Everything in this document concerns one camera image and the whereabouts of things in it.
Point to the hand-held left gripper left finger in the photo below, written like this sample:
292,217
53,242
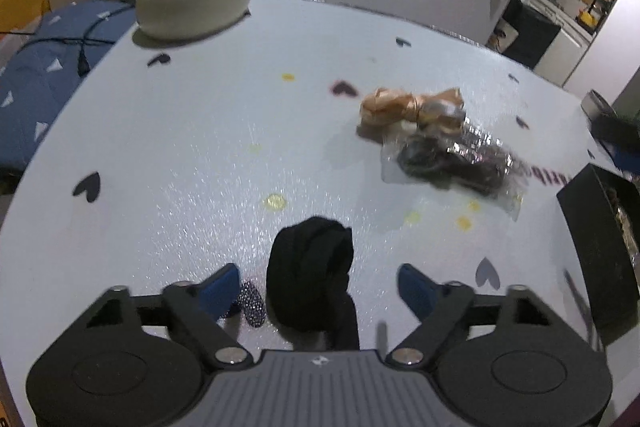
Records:
220,291

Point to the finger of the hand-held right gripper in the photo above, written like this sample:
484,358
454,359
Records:
617,134

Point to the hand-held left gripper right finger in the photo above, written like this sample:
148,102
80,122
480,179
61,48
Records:
415,291

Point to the black sock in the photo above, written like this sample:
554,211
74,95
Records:
310,267

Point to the black cardboard box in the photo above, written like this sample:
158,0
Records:
595,247

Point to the round metal tin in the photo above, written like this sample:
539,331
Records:
595,104

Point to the white lower kitchen cabinet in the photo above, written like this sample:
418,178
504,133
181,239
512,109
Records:
565,47

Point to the black laundry basket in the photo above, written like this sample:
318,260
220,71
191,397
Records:
532,34

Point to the clear bag with dark cloth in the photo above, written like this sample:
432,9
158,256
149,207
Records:
450,162

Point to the cartoon paper bag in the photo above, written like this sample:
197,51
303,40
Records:
500,37

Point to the blue patterned mattress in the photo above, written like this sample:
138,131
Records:
40,77

